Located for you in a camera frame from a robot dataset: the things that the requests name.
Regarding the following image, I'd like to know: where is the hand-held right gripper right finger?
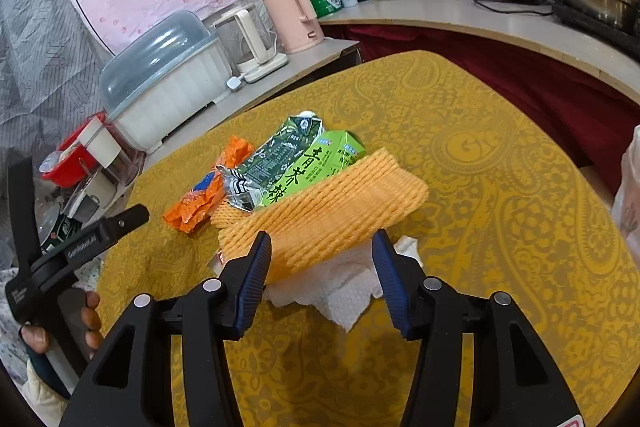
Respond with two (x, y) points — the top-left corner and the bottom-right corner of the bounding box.
(371, 228), (585, 427)

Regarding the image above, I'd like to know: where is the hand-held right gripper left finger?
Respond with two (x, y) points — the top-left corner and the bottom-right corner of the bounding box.
(59, 231), (273, 427)

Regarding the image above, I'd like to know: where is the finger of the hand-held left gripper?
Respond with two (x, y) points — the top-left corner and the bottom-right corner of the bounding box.
(7, 154), (42, 270)
(30, 204), (151, 279)

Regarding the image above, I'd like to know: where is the white paper towel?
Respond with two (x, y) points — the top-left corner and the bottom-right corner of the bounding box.
(262, 234), (425, 334)

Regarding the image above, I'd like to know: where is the orange snack wrapper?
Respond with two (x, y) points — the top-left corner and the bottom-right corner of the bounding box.
(162, 136), (256, 235)

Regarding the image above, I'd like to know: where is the orange foam fruit net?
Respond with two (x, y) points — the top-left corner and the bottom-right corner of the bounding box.
(210, 147), (430, 285)

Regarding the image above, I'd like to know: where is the dark green drink carton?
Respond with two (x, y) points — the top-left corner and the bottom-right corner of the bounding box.
(220, 111), (328, 212)

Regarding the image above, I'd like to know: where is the light green drink carton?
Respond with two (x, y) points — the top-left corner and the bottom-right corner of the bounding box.
(255, 129), (368, 208)

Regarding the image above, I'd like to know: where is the waste bin with white bag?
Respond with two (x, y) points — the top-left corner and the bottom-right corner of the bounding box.
(611, 123), (640, 238)

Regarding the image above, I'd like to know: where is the person's left forearm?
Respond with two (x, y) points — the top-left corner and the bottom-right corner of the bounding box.
(22, 349), (71, 415)

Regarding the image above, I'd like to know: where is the person's left hand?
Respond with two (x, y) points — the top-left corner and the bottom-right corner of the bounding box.
(20, 291), (104, 378)

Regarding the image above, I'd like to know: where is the red plastic box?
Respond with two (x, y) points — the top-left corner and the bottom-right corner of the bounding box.
(41, 124), (101, 188)

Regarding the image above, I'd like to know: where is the clear canister white lid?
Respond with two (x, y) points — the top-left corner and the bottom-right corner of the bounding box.
(75, 117), (146, 188)

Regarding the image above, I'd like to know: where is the white dish box grey lid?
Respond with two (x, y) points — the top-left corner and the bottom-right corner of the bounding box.
(98, 9), (233, 152)

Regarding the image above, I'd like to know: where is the yellow patterned tablecloth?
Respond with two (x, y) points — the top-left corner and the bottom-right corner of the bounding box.
(95, 49), (640, 427)

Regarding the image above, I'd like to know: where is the grey patterned sheet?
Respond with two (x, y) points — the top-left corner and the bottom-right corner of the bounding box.
(0, 0), (116, 168)

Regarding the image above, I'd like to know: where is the white glass electric kettle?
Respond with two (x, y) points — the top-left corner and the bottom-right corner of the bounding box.
(212, 4), (290, 82)

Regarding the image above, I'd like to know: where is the dark red curtain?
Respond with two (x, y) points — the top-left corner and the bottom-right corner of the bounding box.
(330, 24), (640, 198)

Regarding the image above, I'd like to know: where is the pink electric kettle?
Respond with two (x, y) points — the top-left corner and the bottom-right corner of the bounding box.
(260, 0), (325, 54)

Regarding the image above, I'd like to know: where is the grey counter board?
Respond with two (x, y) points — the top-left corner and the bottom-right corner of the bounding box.
(320, 0), (640, 100)

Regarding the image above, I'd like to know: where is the black induction cooker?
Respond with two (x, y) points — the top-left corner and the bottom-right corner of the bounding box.
(552, 2), (640, 58)

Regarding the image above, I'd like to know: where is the black power cable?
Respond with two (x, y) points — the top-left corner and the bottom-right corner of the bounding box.
(472, 0), (556, 15)

